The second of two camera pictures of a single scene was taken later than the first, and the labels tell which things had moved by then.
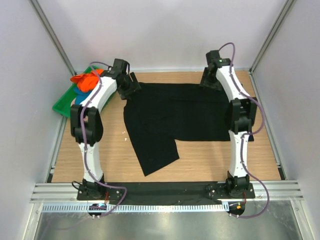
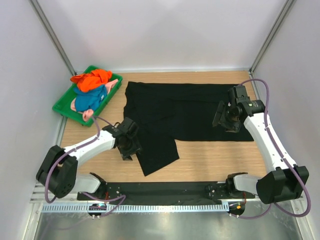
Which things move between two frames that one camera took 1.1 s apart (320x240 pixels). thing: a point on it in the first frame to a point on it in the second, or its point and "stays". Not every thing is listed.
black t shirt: [159, 113] stays
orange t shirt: [87, 81] stays
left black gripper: [134, 87] to [126, 154]
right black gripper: [216, 86] to [233, 127]
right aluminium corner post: [287, 5] stays
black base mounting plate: [142, 190] stays
